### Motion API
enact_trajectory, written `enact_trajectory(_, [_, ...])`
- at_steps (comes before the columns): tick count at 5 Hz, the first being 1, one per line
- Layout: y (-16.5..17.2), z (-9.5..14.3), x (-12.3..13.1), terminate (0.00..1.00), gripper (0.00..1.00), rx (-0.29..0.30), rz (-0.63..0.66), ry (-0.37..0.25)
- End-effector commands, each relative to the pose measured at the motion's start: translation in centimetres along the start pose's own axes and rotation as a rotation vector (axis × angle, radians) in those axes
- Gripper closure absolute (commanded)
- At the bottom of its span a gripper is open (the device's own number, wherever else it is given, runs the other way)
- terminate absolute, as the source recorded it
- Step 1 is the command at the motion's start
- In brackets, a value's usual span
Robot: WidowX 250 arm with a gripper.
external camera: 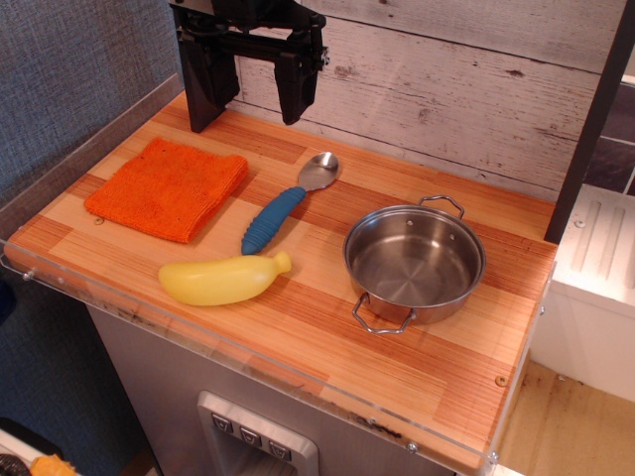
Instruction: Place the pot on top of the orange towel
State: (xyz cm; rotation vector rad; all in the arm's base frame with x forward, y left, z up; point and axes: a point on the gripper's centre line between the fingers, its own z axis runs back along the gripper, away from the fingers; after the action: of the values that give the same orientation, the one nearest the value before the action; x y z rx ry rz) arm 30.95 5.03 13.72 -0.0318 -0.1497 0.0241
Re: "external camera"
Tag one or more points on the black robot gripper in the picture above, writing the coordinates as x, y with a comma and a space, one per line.
212, 32

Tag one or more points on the stainless steel pot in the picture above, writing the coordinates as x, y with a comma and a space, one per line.
412, 262

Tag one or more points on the orange knitted towel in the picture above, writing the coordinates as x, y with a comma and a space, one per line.
169, 190

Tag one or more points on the yellow toy banana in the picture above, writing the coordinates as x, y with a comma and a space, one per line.
225, 281

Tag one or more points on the clear acrylic edge guard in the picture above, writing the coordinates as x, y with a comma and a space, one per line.
440, 389

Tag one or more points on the grey toy fridge cabinet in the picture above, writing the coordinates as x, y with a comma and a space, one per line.
162, 380

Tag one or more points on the silver dispenser button panel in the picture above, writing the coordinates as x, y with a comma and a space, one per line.
242, 442

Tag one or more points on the white toy sink unit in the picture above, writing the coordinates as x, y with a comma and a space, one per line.
586, 327

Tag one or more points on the yellow orange object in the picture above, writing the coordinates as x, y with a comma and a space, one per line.
51, 465

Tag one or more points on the grey acrylic side rail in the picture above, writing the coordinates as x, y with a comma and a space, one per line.
51, 181

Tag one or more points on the spoon with blue handle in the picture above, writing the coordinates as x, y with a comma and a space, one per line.
318, 173

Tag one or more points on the black vertical post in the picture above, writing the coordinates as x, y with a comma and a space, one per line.
598, 112

